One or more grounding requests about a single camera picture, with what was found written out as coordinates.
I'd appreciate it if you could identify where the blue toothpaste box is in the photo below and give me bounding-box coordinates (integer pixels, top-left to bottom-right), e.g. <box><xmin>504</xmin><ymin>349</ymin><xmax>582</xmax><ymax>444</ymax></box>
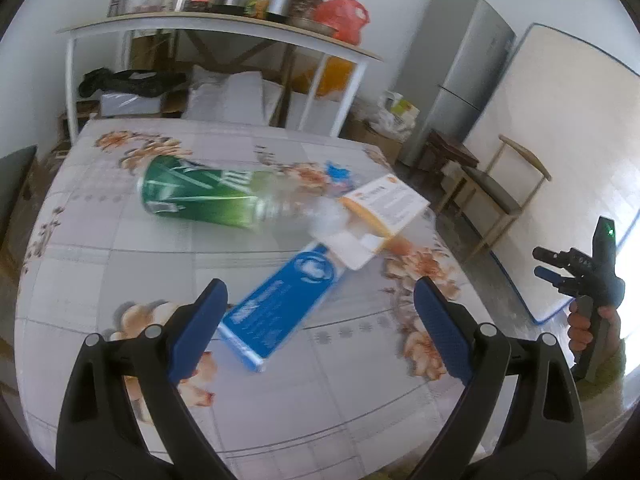
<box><xmin>218</xmin><ymin>243</ymin><xmax>346</xmax><ymax>373</ymax></box>

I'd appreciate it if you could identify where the orange white paper box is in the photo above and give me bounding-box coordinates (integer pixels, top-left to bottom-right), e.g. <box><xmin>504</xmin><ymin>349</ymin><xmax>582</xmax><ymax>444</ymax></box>
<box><xmin>316</xmin><ymin>174</ymin><xmax>430</xmax><ymax>271</ymax></box>

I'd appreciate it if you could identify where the green label plastic bottle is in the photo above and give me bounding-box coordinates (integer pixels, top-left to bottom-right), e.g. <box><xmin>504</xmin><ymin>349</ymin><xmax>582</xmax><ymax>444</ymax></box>
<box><xmin>136</xmin><ymin>154</ymin><xmax>346</xmax><ymax>239</ymax></box>

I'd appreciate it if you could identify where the right hand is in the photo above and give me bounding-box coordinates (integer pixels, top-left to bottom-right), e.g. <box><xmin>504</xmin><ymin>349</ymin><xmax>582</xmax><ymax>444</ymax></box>
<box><xmin>567</xmin><ymin>300</ymin><xmax>622</xmax><ymax>359</ymax></box>

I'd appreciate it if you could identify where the wooden chair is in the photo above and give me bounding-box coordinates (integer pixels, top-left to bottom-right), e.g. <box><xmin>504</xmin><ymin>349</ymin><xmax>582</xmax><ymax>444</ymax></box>
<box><xmin>435</xmin><ymin>134</ymin><xmax>552</xmax><ymax>261</ymax></box>

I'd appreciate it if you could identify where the white mattress blue trim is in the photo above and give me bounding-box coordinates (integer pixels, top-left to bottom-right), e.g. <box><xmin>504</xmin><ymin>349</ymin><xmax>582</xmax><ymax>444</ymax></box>
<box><xmin>465</xmin><ymin>24</ymin><xmax>639</xmax><ymax>324</ymax></box>

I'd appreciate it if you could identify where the dark wooden stool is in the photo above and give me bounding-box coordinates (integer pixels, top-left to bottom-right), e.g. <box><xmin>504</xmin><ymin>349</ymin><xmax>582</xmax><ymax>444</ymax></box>
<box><xmin>419</xmin><ymin>129</ymin><xmax>478</xmax><ymax>188</ymax></box>

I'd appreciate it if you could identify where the cardboard box with clutter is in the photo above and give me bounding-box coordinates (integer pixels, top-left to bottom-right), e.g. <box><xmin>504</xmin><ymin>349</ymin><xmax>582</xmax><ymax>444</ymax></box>
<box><xmin>346</xmin><ymin>91</ymin><xmax>420</xmax><ymax>164</ymax></box>

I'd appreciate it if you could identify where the grey refrigerator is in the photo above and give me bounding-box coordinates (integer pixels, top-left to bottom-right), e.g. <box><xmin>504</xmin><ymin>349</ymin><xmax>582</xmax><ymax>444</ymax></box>
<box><xmin>393</xmin><ymin>0</ymin><xmax>515</xmax><ymax>167</ymax></box>

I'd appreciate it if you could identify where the yellow plastic bag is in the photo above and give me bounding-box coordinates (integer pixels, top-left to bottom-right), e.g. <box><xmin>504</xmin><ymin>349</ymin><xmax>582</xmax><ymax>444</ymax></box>
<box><xmin>298</xmin><ymin>56</ymin><xmax>355</xmax><ymax>96</ymax></box>

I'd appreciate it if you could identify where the black bag under shelf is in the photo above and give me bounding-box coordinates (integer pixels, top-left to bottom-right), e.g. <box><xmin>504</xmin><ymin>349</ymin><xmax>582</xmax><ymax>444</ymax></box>
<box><xmin>78</xmin><ymin>67</ymin><xmax>188</xmax><ymax>98</ymax></box>

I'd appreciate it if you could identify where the red plastic bag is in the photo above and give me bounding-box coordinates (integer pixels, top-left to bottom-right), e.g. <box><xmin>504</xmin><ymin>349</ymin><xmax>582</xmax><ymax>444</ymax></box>
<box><xmin>312</xmin><ymin>0</ymin><xmax>370</xmax><ymax>46</ymax></box>

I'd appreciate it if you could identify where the white sack under shelf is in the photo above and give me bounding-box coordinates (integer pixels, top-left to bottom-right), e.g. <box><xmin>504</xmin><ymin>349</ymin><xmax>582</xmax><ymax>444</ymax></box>
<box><xmin>182</xmin><ymin>65</ymin><xmax>267</xmax><ymax>126</ymax></box>

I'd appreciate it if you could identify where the white metal shelf table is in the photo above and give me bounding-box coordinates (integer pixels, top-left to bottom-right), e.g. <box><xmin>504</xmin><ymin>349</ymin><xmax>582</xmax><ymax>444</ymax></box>
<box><xmin>55</xmin><ymin>11</ymin><xmax>384</xmax><ymax>146</ymax></box>

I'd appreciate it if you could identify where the orange pickle jar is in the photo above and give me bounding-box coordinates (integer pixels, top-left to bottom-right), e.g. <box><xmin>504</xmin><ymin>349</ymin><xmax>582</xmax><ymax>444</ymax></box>
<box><xmin>244</xmin><ymin>0</ymin><xmax>270</xmax><ymax>20</ymax></box>

